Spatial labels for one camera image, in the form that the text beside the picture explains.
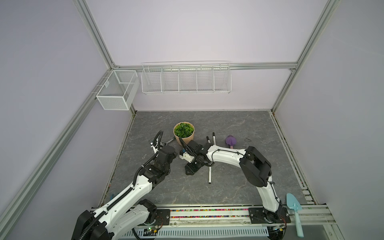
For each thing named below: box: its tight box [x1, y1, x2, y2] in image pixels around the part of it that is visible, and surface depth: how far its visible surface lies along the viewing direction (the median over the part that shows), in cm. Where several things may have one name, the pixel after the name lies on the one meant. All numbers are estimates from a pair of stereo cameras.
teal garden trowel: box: [286, 193, 304, 238], surface depth 77 cm
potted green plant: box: [173, 121, 195, 146], surface depth 96 cm
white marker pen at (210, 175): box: [208, 166, 212, 184], surface depth 88 cm
